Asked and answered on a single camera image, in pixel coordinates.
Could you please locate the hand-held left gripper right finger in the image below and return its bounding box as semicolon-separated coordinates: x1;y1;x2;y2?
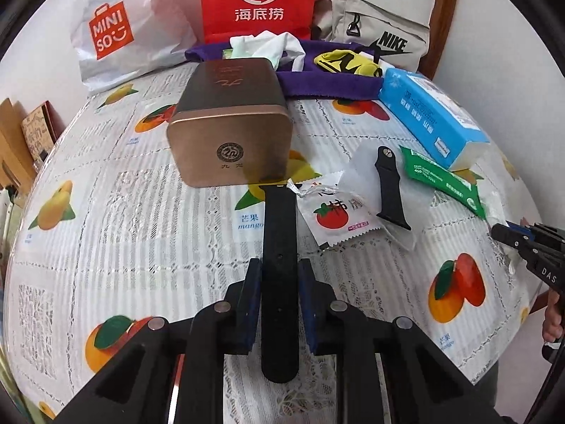
299;258;504;424

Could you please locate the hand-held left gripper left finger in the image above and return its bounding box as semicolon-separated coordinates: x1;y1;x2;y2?
53;258;263;424

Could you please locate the long black watch strap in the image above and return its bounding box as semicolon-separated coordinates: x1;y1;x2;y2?
260;181;301;384

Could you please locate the green wet wipe packet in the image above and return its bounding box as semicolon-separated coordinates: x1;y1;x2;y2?
399;145;487;220

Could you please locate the tomato print sachet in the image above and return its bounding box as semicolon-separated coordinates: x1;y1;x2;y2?
289;172;382;250

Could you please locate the short black watch strap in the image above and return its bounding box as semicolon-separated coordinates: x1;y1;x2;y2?
374;146;412;231

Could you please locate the clear plastic bag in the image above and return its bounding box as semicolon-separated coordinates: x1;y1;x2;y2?
344;143;424;252

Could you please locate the purple fabric tray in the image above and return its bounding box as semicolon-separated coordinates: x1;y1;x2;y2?
184;40;385;100

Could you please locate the yellow pouch with black stripes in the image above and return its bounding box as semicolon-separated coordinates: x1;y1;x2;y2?
313;49;384;79

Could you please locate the light green cloth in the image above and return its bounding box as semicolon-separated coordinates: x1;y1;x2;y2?
223;31;283;70

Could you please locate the person's right hand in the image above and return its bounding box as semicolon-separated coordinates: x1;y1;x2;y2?
542;294;565;344

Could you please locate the blue tissue pack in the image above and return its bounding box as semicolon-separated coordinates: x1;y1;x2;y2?
379;68;490;172

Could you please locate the fruit print tablecloth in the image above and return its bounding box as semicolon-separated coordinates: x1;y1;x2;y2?
0;59;546;424

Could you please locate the dark green tin box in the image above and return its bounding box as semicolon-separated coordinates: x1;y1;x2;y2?
167;58;294;188

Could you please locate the grey waist bag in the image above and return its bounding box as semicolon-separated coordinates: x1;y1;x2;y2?
313;0;431;69

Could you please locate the wooden bed headboard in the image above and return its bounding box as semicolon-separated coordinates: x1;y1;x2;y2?
0;97;36;190

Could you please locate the red paper shopping bag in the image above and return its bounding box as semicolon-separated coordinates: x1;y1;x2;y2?
200;0;317;42

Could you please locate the white plastic shopping bag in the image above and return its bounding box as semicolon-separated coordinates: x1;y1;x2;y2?
71;0;197;93

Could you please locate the brown wooden door frame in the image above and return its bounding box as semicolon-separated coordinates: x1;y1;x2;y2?
430;0;462;80

